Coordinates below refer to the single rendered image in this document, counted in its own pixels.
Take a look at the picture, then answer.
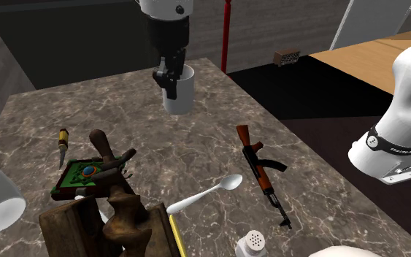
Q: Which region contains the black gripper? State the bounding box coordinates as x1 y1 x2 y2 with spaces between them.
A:
147 15 191 101

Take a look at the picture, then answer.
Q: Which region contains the white mug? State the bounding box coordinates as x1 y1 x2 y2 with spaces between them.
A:
161 64 196 116

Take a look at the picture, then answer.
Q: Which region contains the red pole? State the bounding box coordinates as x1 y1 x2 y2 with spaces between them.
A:
220 0 233 74

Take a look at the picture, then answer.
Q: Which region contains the small brown box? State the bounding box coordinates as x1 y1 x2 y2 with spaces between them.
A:
273 48 301 68

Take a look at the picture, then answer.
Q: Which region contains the white spoon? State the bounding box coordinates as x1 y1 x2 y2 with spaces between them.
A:
166 174 244 215

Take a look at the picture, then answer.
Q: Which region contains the brown and black toy rifle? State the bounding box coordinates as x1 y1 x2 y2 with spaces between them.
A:
235 124 293 231

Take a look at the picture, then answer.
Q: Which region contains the green and red tray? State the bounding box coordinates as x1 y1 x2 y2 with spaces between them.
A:
50 156 134 202

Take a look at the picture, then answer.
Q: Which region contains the brown wooden sculpture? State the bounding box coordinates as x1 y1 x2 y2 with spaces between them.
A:
88 128 153 257

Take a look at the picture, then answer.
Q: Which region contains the yellow stick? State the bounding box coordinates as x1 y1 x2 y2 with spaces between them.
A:
168 214 189 257

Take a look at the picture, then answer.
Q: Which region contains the light wooden table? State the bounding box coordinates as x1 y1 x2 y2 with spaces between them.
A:
307 28 411 96

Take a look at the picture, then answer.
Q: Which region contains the brown wooden block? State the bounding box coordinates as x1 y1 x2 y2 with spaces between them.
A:
38 196 182 257

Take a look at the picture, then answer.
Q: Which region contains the white salt shaker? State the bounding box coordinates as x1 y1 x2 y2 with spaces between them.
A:
234 229 269 257

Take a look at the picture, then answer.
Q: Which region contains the white leaning board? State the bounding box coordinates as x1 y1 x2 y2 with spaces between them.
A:
329 0 411 51

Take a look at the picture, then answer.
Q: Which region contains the yellow handled knife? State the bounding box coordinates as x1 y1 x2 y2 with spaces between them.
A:
58 128 70 170

